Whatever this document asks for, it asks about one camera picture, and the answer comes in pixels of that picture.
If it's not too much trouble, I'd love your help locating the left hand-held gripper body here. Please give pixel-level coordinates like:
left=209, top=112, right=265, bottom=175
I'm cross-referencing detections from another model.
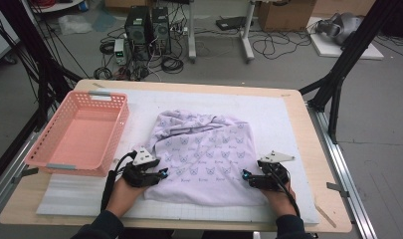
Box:
left=121, top=145, right=162, bottom=188

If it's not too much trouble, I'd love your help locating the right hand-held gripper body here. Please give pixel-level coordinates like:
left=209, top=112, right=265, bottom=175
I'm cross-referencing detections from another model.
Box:
left=249, top=150, right=296, bottom=192

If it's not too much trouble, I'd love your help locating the lilac printed towel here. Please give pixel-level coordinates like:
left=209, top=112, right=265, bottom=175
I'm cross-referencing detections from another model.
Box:
left=132, top=109, right=269, bottom=207

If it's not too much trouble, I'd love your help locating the pink plastic basket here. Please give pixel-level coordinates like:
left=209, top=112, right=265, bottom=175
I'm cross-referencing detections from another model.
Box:
left=24, top=90, right=130, bottom=177

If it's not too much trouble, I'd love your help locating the person's right hand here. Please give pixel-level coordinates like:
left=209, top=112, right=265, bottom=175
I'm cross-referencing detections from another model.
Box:
left=262, top=185, right=298, bottom=219

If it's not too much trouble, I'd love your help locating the thin wooden stick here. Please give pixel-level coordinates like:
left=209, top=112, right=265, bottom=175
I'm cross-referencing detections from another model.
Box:
left=313, top=202, right=338, bottom=229

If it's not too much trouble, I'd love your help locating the white bench power supply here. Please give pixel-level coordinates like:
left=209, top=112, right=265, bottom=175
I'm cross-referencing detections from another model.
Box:
left=113, top=38, right=129, bottom=66

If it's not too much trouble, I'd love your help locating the slim black computer tower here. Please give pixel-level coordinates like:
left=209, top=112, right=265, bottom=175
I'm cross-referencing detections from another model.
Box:
left=151, top=6, right=172, bottom=56

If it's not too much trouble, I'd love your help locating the white power strip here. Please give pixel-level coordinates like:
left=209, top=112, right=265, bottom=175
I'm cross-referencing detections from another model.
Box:
left=170, top=24, right=190, bottom=36

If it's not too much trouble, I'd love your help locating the large black computer tower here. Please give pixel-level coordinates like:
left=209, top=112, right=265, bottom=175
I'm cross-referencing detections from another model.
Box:
left=123, top=5, right=154, bottom=62

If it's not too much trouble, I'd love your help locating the flat black device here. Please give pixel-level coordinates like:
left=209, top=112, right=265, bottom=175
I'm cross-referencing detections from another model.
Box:
left=215, top=15, right=256, bottom=32

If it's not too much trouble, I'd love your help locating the white floor board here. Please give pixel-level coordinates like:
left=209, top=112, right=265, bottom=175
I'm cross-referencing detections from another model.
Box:
left=306, top=16, right=385, bottom=61

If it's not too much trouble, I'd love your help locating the teal sheet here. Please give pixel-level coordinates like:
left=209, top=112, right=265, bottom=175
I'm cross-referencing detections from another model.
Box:
left=91, top=9, right=117, bottom=33

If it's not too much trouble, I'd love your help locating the open cardboard box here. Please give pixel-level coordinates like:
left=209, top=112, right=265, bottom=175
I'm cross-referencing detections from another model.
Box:
left=257, top=0, right=317, bottom=33

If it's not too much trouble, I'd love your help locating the clear plastic bag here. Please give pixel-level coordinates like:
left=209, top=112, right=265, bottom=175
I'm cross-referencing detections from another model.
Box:
left=58, top=14, right=94, bottom=36

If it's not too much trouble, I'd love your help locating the grey helmet-shaped device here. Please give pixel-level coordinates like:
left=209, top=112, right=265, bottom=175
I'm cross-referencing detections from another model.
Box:
left=314, top=12, right=364, bottom=46

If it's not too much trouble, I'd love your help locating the large flat cardboard box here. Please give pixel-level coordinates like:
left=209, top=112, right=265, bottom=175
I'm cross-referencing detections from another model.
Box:
left=312, top=0, right=377, bottom=18

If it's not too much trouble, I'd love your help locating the white round table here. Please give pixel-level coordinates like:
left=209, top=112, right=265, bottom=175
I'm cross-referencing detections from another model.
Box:
left=29, top=0, right=86, bottom=14

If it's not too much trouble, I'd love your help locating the white cabinet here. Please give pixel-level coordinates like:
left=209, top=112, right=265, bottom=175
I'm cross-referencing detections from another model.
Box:
left=0, top=0, right=21, bottom=65

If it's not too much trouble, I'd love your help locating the right hand-held gripper black cable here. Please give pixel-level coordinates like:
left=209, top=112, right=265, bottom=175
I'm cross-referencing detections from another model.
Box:
left=268, top=163, right=302, bottom=219

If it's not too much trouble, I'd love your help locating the grey metal bracket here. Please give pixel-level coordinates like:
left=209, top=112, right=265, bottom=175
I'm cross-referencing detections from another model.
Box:
left=325, top=181, right=351, bottom=199
left=11, top=166, right=40, bottom=185

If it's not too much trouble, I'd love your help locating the aluminium rail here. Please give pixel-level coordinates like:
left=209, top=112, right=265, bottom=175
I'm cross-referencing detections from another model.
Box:
left=307, top=103, right=379, bottom=239
left=0, top=109, right=41, bottom=218

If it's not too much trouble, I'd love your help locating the coiled black cable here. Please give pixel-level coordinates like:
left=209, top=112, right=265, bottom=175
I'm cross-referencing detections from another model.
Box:
left=160, top=55, right=185, bottom=75
left=93, top=66, right=113, bottom=81

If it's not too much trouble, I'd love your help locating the loose black floor cable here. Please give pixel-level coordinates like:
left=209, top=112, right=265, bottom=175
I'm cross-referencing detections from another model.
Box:
left=252, top=29, right=312, bottom=61

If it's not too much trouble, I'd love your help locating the white desk frame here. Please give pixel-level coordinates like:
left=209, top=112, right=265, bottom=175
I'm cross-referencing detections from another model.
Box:
left=187, top=0, right=257, bottom=64

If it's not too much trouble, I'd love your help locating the black frame strut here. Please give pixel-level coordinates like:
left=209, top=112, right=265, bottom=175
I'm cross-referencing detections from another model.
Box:
left=0, top=0, right=84, bottom=133
left=298, top=0, right=403, bottom=145

